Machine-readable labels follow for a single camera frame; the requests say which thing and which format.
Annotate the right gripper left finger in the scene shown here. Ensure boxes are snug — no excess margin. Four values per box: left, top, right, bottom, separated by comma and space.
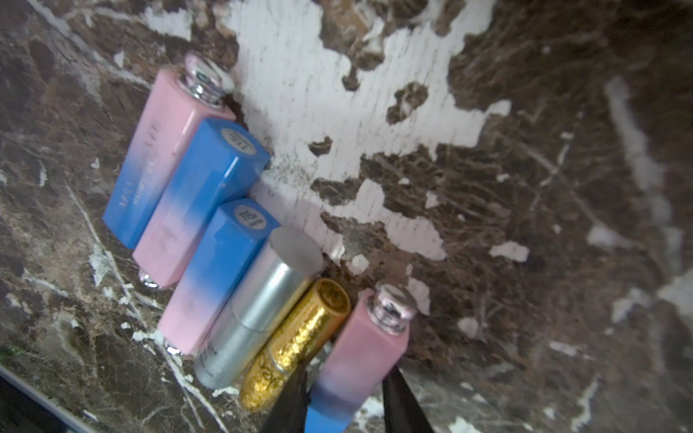
259, 364, 310, 433

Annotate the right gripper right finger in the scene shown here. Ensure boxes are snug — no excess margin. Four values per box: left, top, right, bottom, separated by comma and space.
382, 366, 434, 433

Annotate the pink blue lipstick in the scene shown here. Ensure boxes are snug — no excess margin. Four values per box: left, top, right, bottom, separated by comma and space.
157, 198, 280, 357
103, 51, 236, 249
133, 118, 270, 289
305, 283, 418, 433

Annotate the gold glitter lipstick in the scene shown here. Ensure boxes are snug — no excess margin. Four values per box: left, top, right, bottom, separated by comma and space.
239, 278, 351, 412

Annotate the silver lipstick tube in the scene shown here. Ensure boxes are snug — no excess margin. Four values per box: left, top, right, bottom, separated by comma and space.
194, 226, 324, 390

